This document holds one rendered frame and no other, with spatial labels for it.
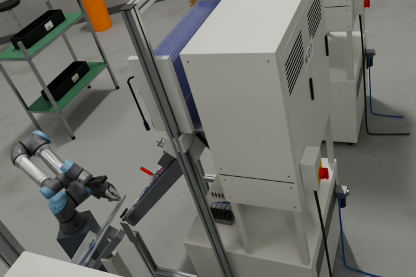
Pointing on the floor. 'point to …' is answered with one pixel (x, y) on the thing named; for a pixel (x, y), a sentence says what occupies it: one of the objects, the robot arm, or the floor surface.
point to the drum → (95, 8)
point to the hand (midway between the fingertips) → (119, 198)
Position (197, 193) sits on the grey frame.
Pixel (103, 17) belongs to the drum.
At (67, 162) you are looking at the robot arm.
